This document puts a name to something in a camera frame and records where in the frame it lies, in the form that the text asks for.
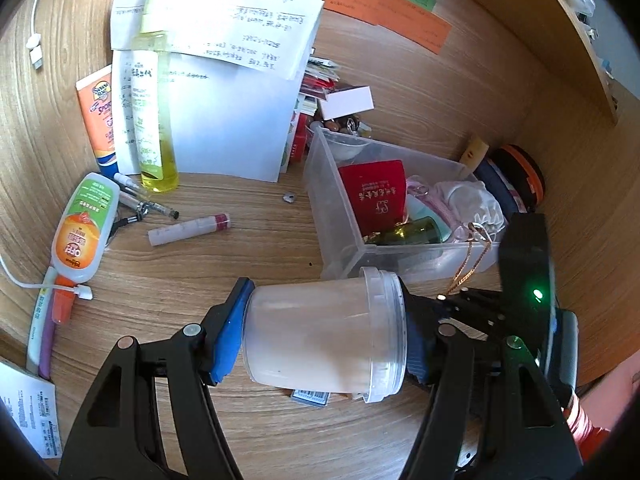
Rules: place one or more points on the green orange repellent bottle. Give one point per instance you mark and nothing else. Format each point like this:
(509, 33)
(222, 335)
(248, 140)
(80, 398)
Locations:
(82, 230)

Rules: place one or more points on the white jar with clear lid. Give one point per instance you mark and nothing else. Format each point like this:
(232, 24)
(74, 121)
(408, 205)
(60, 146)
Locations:
(310, 330)

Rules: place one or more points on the yellow tube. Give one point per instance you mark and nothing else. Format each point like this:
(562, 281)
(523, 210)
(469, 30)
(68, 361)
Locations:
(475, 152)

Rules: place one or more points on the white cosmetic tube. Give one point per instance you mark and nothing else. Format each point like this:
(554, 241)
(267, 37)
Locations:
(127, 110)

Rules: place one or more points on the orange sunscreen tube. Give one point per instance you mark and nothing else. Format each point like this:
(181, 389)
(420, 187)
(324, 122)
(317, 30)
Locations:
(100, 115)

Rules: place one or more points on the stack of colourful packets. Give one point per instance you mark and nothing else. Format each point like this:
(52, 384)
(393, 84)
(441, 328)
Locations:
(317, 80)

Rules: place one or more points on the white lip balm tube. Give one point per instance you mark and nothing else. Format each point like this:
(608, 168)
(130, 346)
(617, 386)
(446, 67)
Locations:
(187, 229)

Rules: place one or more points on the clear plastic storage box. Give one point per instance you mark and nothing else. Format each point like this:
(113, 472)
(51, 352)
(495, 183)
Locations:
(335, 210)

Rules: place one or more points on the red booklet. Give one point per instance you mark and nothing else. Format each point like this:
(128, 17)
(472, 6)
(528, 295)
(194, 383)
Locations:
(375, 195)

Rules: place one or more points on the white pen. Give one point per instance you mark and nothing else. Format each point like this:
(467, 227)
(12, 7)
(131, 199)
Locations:
(126, 181)

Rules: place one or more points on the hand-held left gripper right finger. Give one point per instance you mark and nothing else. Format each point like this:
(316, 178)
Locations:
(417, 355)

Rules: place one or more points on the white printed paper sheet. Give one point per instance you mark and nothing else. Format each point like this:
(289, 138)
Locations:
(127, 17)

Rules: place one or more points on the printed paper receipt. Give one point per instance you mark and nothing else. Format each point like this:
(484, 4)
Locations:
(30, 410)

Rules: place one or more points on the white ceramic bowl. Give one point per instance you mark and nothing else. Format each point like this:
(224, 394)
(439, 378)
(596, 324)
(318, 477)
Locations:
(350, 147)

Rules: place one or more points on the small metal heart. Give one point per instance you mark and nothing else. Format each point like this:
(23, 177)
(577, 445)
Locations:
(289, 198)

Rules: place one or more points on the small blue card box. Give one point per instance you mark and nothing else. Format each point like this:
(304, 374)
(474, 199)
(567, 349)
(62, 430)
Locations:
(310, 396)

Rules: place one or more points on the handwritten white note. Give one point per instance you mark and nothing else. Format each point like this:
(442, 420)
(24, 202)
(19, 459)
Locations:
(235, 20)

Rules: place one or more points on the bead keyring cluster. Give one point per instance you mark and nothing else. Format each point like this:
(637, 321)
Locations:
(340, 124)

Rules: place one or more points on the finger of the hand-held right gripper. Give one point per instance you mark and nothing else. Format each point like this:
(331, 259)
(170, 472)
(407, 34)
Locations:
(475, 305)

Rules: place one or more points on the small blue shelf item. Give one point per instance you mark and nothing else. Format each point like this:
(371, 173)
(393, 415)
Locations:
(606, 66)

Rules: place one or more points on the person's right forearm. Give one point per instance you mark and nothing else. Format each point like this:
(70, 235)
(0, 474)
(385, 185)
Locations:
(582, 425)

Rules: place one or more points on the small white cardboard box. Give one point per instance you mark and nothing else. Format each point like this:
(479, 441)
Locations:
(347, 101)

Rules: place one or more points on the black orange round case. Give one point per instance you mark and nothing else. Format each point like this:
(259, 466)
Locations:
(520, 172)

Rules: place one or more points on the yellow liquid bottle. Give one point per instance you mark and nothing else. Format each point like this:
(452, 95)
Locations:
(155, 135)

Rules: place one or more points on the red box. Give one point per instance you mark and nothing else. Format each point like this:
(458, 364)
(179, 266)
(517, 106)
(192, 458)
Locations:
(300, 140)

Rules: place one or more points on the navy pouch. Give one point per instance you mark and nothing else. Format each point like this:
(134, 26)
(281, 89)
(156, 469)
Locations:
(492, 185)

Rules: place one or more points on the large white paper sheet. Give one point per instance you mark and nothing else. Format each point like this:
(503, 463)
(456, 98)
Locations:
(225, 120)

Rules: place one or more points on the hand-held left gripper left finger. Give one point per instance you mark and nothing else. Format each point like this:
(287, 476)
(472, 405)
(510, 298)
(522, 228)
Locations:
(227, 332)

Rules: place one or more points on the silver pen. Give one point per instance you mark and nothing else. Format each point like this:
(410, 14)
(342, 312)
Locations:
(150, 206)

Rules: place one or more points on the teal object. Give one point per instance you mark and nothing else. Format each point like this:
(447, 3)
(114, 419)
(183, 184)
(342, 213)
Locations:
(425, 208)

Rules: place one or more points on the purple white toothbrush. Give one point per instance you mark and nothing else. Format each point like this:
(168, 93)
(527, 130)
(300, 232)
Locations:
(42, 330)

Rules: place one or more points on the orange paper note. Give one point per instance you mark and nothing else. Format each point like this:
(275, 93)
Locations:
(385, 10)

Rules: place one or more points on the small black clip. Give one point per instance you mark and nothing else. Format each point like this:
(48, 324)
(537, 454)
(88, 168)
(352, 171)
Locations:
(125, 220)

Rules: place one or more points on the green glass bottle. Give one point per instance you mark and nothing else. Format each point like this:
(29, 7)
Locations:
(415, 233)

